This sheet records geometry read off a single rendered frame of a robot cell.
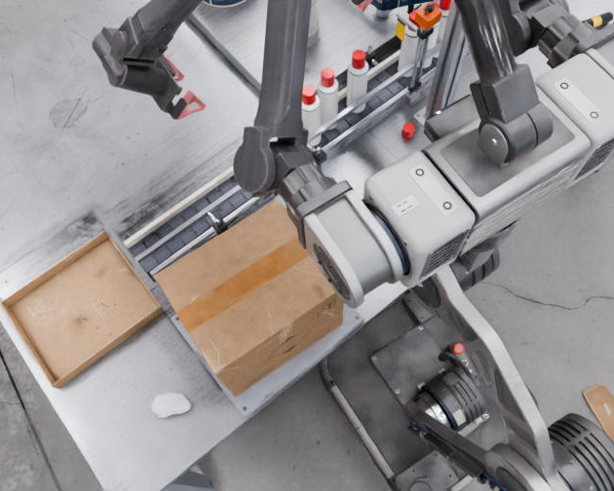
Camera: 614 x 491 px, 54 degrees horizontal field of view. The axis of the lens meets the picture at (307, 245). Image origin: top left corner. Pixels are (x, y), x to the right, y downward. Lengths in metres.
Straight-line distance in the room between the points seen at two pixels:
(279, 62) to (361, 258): 0.31
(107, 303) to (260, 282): 0.50
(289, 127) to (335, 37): 0.94
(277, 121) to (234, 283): 0.42
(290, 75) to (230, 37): 0.96
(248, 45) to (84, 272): 0.78
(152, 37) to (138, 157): 0.63
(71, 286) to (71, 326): 0.10
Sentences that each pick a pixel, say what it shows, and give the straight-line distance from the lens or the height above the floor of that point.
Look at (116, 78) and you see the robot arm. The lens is 1.25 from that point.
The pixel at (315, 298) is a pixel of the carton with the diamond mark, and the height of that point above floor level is 1.12.
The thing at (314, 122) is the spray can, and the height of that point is 0.99.
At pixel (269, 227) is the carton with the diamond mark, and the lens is 1.25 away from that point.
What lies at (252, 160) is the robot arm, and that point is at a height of 1.48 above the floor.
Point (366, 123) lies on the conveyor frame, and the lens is 1.68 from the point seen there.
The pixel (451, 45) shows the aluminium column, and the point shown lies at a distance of 1.49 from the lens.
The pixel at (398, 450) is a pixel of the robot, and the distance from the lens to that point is 2.02.
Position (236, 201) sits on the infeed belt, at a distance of 1.56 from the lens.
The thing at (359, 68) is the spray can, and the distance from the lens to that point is 1.54.
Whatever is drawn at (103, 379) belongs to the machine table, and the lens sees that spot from 1.54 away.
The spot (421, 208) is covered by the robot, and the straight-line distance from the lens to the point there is 0.81.
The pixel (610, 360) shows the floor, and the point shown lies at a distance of 2.51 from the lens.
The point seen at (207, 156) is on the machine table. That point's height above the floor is 0.83.
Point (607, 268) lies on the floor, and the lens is 2.63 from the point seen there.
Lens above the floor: 2.25
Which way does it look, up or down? 67 degrees down
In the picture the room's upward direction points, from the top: 6 degrees counter-clockwise
